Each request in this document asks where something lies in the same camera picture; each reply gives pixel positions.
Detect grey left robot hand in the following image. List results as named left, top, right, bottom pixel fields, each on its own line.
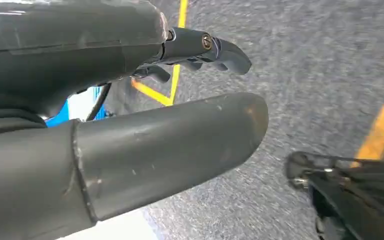
left=0, top=0, right=270, bottom=240

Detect short yellow floor tape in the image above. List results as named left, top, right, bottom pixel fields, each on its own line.
left=130, top=78, right=174, bottom=107

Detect white flat board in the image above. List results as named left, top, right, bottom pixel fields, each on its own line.
left=57, top=208, right=161, bottom=240

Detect long yellow floor tape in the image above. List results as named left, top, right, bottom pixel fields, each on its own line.
left=168, top=0, right=190, bottom=107

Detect blue glossy panel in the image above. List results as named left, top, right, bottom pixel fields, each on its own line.
left=44, top=86, right=111, bottom=129

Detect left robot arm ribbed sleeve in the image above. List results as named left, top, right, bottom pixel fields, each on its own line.
left=0, top=108, right=48, bottom=137

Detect black robot foot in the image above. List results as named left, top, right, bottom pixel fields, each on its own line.
left=285, top=151, right=384, bottom=240

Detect wide orange-yellow floor tape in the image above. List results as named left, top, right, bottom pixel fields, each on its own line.
left=350, top=73, right=384, bottom=168

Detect black cable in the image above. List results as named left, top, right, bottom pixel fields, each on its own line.
left=85, top=82, right=113, bottom=122

